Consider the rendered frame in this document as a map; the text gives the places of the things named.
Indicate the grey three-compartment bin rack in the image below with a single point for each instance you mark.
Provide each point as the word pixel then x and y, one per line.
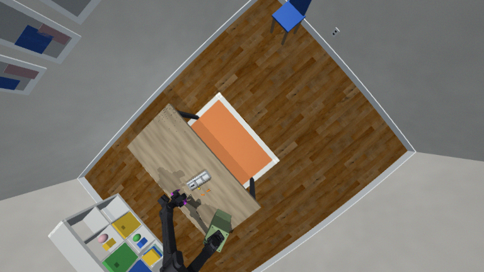
pixel 198 179

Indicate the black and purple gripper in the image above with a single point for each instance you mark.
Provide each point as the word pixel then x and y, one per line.
pixel 176 192

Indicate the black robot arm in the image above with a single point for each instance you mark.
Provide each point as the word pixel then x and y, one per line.
pixel 169 242

